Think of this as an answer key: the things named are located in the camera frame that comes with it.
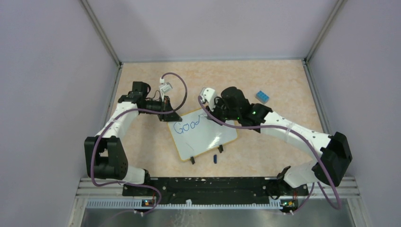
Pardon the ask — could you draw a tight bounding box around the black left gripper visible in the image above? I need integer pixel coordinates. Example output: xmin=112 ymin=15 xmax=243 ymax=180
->
xmin=140 ymin=95 xmax=182 ymax=122

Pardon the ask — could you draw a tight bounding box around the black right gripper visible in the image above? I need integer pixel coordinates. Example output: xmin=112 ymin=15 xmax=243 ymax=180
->
xmin=205 ymin=97 xmax=240 ymax=126

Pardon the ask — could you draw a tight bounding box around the yellow framed whiteboard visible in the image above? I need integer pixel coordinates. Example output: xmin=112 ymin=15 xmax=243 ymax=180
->
xmin=167 ymin=108 xmax=238 ymax=162

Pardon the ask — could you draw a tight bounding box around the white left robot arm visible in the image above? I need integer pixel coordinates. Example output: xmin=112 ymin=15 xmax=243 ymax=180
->
xmin=84 ymin=81 xmax=182 ymax=195

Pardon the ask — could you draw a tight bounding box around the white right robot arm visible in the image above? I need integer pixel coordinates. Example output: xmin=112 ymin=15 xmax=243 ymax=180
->
xmin=200 ymin=87 xmax=352 ymax=195

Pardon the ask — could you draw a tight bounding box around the light blue toy brick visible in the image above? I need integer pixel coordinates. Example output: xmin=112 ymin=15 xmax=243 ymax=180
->
xmin=255 ymin=90 xmax=270 ymax=104

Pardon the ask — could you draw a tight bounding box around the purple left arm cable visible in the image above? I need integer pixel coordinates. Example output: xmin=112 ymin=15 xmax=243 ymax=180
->
xmin=90 ymin=72 xmax=189 ymax=217

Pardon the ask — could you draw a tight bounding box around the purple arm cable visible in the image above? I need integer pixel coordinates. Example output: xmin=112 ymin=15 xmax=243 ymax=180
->
xmin=197 ymin=95 xmax=343 ymax=216
xmin=90 ymin=72 xmax=189 ymax=217

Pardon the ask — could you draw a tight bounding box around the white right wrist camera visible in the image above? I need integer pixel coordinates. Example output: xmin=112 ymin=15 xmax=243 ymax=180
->
xmin=200 ymin=87 xmax=218 ymax=112

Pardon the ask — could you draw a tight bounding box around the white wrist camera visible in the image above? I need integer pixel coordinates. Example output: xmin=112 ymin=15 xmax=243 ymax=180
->
xmin=159 ymin=78 xmax=173 ymax=100
xmin=200 ymin=87 xmax=218 ymax=112

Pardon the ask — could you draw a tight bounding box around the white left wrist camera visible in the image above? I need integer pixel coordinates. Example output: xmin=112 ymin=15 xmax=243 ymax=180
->
xmin=159 ymin=78 xmax=173 ymax=100

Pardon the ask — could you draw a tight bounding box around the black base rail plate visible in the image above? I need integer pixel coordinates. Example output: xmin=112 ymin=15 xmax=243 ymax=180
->
xmin=122 ymin=177 xmax=309 ymax=205

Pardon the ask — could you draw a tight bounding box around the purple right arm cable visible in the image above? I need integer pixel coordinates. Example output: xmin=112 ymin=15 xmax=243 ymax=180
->
xmin=197 ymin=95 xmax=343 ymax=216

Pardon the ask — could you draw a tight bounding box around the white slotted cable duct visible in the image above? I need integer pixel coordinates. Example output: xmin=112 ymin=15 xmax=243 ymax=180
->
xmin=86 ymin=199 xmax=283 ymax=210

